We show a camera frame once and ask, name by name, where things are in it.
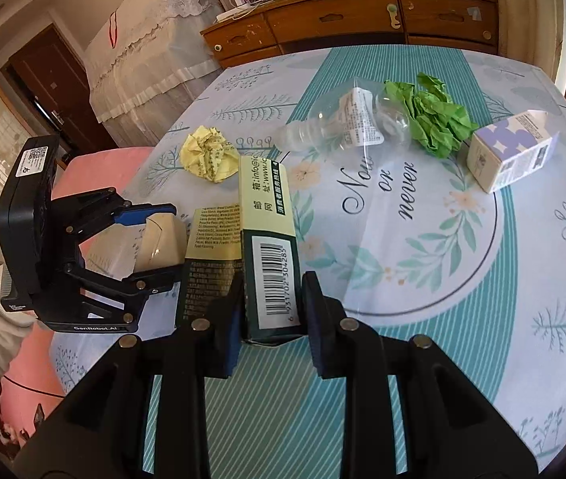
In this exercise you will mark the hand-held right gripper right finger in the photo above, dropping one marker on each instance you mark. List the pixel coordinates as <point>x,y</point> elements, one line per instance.
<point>315,329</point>

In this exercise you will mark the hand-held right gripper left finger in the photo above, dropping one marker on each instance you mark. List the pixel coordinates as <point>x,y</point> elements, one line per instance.
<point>233,329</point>

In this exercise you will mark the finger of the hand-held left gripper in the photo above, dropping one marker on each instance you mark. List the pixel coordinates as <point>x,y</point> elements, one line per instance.
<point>143,213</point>
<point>153,282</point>

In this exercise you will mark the green and cream cardboard box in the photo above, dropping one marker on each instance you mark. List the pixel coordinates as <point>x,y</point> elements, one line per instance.
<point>268,199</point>

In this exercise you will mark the crumpled yellow paper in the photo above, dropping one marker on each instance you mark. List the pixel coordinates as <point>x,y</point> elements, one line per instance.
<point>208,154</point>

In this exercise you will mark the dark wooden door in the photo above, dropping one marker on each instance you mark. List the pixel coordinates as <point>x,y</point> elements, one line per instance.
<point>53,80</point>

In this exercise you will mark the lace covered appliance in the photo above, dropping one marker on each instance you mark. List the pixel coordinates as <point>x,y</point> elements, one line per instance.
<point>153,60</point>

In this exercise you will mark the clear plastic bottle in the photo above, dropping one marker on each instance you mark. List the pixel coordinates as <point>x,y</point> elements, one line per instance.
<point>342,124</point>

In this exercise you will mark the white power strip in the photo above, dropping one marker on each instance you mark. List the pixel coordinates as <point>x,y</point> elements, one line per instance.
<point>238,11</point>

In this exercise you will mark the crumpled green paper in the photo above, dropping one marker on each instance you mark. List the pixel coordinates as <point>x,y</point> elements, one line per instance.
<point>437,119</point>

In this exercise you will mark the purple and white carton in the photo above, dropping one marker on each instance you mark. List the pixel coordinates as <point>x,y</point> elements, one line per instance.
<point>507,154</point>

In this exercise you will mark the wooden sideboard cabinet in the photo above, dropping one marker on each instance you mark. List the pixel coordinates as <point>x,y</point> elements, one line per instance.
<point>332,20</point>

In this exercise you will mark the pale green hanging hook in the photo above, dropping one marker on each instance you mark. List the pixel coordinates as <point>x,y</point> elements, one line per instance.
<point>393,16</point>

